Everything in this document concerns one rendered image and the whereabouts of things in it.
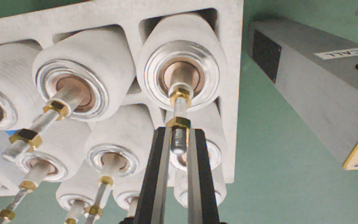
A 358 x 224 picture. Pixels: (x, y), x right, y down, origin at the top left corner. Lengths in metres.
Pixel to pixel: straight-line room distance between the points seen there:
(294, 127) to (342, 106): 0.44
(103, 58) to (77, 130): 0.17
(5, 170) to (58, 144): 0.31
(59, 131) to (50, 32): 0.15
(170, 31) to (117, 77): 0.08
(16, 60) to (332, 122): 0.36
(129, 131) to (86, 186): 0.17
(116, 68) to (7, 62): 0.13
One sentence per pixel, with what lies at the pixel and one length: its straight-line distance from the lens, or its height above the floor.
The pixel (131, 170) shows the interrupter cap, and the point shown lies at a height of 0.25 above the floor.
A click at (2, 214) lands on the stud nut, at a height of 0.32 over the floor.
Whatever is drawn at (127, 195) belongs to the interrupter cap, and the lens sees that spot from 0.36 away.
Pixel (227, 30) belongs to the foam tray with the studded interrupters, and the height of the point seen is 0.18.
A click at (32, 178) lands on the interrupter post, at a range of 0.34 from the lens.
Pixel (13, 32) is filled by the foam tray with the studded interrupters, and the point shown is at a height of 0.18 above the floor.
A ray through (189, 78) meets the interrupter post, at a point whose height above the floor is 0.27.
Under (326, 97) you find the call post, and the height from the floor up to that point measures 0.27.
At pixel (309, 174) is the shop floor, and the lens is 0.87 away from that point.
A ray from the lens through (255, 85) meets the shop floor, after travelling 0.50.
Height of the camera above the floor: 0.41
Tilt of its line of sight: 54 degrees down
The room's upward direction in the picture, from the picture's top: 177 degrees counter-clockwise
